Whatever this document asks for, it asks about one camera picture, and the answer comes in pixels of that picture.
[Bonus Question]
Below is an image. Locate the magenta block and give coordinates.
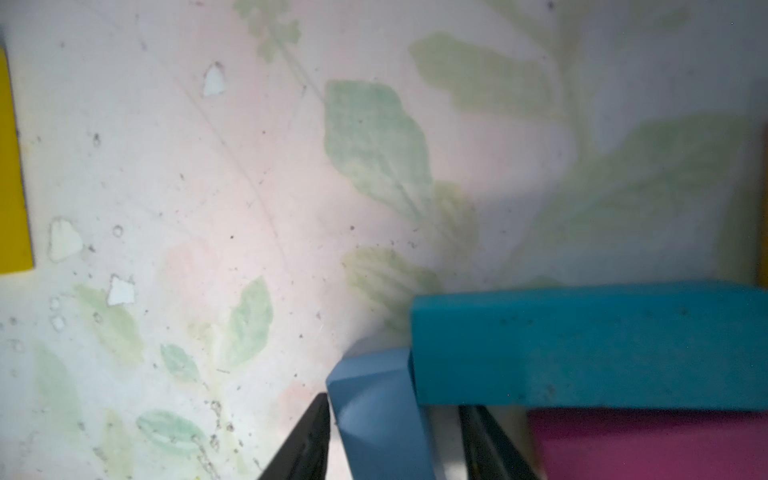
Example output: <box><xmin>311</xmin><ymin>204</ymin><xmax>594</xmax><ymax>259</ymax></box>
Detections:
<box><xmin>528</xmin><ymin>409</ymin><xmax>767</xmax><ymax>479</ymax></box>

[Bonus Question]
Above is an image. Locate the light blue small block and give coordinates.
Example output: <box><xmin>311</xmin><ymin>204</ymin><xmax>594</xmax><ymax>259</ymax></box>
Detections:
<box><xmin>326</xmin><ymin>348</ymin><xmax>439</xmax><ymax>479</ymax></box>

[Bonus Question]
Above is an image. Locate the yellow long block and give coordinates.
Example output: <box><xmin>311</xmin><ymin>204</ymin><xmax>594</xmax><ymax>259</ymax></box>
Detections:
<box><xmin>0</xmin><ymin>47</ymin><xmax>34</xmax><ymax>275</ymax></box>

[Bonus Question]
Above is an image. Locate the teal block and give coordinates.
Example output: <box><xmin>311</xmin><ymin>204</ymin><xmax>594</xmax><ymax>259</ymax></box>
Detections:
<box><xmin>411</xmin><ymin>281</ymin><xmax>767</xmax><ymax>411</ymax></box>

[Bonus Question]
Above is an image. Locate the amber orange long block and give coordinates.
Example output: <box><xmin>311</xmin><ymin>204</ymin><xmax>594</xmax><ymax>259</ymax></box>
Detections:
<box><xmin>757</xmin><ymin>128</ymin><xmax>768</xmax><ymax>288</ymax></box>

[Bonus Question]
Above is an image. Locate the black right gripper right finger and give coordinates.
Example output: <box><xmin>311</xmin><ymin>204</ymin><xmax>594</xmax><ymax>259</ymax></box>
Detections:
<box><xmin>458</xmin><ymin>405</ymin><xmax>538</xmax><ymax>480</ymax></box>

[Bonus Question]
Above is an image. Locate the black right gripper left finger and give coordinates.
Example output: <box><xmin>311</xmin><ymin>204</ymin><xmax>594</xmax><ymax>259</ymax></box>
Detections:
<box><xmin>259</xmin><ymin>393</ymin><xmax>331</xmax><ymax>480</ymax></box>

